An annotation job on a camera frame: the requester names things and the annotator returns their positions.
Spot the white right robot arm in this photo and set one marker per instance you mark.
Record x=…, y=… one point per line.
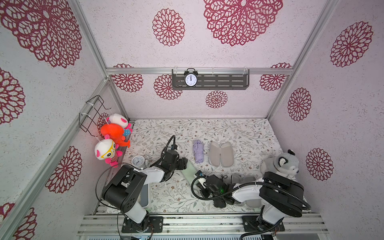
x=280, y=196

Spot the grey tray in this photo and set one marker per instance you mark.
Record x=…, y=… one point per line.
x=144, y=198

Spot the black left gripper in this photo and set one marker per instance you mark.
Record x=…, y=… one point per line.
x=183, y=163

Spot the white pink plush doll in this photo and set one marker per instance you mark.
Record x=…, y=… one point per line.
x=122, y=122

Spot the black alarm clock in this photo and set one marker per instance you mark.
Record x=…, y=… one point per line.
x=191, y=77

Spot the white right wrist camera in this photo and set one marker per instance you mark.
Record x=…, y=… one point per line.
x=202, y=180

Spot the black wire basket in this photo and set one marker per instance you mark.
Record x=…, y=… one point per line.
x=91, y=121

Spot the purple folded umbrella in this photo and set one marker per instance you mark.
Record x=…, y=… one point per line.
x=198, y=149

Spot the grey wall shelf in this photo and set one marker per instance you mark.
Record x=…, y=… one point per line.
x=213, y=81

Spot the orange plush toy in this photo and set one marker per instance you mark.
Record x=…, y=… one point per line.
x=115, y=133

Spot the grey husky plush toy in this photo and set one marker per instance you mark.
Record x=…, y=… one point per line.
x=285, y=164

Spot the white table alarm clock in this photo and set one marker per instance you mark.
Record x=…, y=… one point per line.
x=139, y=162

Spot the mint green zippered umbrella case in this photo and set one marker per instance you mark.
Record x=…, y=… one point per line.
x=190, y=175

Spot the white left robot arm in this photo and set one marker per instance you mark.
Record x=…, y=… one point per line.
x=123, y=191

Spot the striped plush doll with glasses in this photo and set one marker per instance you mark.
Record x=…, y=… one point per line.
x=106, y=150

